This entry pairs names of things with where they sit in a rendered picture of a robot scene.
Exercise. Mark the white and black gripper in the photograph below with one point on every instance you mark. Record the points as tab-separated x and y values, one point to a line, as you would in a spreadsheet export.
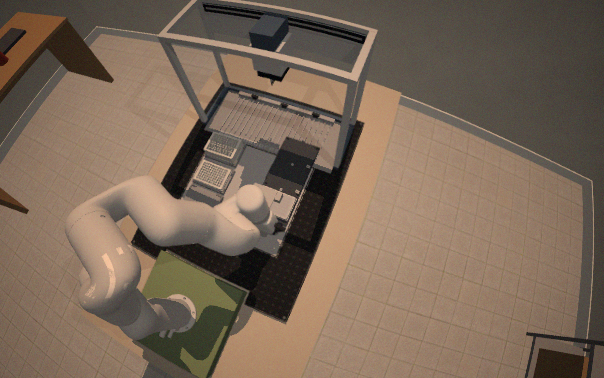
271	224

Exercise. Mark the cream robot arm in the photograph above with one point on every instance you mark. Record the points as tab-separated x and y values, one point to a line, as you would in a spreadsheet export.
113	267

